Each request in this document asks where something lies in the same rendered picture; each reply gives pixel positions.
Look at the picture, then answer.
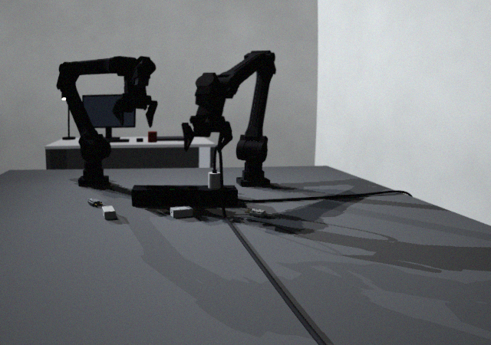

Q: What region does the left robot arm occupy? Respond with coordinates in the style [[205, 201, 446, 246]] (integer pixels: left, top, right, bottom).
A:
[[195, 51, 276, 186]]

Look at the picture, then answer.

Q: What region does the small white plug with metal prongs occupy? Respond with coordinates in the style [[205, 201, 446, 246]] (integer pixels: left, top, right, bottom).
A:
[[87, 199, 103, 206]]

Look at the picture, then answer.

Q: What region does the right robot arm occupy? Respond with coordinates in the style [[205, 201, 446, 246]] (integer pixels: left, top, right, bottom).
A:
[[57, 56, 156, 184]]

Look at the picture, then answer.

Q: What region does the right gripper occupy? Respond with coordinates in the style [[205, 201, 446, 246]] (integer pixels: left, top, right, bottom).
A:
[[112, 94, 158, 128]]

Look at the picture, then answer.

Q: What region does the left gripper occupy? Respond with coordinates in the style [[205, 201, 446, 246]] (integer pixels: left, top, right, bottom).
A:
[[182, 116, 232, 153]]

